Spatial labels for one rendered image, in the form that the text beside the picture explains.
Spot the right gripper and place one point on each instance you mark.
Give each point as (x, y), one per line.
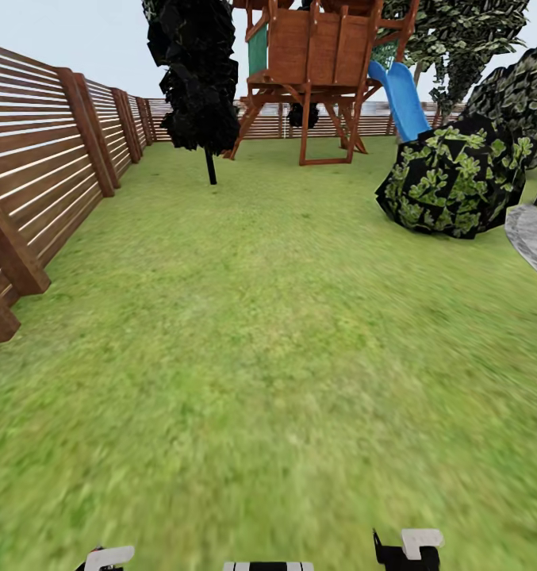
(394, 558)

